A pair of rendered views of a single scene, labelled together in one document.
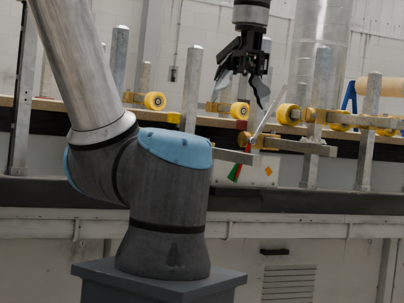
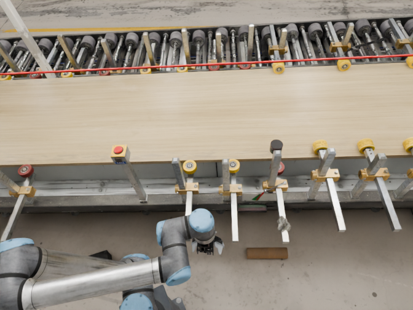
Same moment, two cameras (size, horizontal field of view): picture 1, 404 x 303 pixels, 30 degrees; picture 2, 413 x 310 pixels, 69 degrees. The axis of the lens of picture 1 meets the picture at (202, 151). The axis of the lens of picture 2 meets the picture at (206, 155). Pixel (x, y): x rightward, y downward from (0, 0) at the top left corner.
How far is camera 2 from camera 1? 2.15 m
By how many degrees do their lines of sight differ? 61
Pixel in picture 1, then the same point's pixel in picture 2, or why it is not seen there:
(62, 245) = not seen: hidden behind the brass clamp
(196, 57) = (224, 167)
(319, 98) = (321, 172)
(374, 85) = (376, 163)
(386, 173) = (403, 161)
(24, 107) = (136, 187)
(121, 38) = (175, 166)
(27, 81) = (133, 182)
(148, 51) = not seen: outside the picture
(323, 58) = (327, 157)
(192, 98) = (225, 179)
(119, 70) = (178, 175)
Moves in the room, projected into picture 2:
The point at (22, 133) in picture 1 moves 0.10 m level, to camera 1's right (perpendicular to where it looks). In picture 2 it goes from (139, 193) to (152, 202)
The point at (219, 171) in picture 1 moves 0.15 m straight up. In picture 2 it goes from (246, 198) to (247, 186)
